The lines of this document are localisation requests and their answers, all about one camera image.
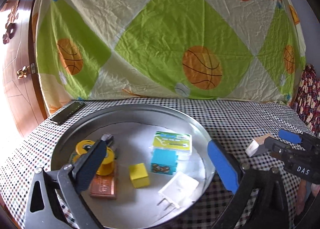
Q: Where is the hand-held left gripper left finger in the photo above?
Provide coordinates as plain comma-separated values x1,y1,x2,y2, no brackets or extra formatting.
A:
25,138,109,229

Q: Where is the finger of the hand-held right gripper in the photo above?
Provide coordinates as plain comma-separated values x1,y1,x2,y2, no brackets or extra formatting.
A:
257,136,293,162
278,129,320,151

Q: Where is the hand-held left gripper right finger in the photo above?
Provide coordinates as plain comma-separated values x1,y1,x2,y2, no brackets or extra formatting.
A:
207,140,293,229

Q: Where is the yellow smiley spool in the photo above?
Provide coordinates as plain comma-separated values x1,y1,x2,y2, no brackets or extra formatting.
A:
75,140,116,176

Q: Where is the white faced wooden block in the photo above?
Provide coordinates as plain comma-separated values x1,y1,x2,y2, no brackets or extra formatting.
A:
245,133,273,157

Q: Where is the foil piece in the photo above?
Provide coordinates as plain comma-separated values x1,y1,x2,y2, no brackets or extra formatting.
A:
101,133,116,148

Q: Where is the copper coloured box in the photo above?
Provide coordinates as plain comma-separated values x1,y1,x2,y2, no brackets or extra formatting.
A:
90,166,118,200

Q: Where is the round dark cookie tin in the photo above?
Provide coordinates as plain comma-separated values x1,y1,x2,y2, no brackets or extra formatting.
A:
51,104,215,228

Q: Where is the white plug charger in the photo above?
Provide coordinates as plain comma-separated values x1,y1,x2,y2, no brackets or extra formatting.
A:
157,171,200,213

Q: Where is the yellow cube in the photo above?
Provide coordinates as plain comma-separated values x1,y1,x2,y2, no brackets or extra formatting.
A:
129,163,151,189

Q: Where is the clear box with green label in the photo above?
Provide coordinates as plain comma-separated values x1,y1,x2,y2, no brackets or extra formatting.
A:
150,131,193,161

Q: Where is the teal bear printed block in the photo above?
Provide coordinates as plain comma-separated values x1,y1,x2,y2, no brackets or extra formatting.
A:
150,149,179,176

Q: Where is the red patterned cloth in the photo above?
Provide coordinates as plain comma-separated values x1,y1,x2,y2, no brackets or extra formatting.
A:
291,63,320,135

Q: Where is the checkered tablecloth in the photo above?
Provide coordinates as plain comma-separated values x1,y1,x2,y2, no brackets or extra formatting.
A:
0,98,320,229

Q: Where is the black smartphone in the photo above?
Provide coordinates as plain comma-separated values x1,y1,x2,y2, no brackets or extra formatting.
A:
49,101,86,126

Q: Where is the brown wooden door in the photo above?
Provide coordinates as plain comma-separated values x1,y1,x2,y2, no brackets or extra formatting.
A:
0,0,49,139

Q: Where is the brass door knob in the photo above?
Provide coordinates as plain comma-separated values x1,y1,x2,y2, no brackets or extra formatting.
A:
16,66,30,79

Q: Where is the basketball printed bed sheet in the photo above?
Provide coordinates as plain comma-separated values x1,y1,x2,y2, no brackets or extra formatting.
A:
34,0,307,110

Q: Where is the brown door ornament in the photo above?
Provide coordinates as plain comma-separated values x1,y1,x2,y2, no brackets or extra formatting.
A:
2,0,20,45

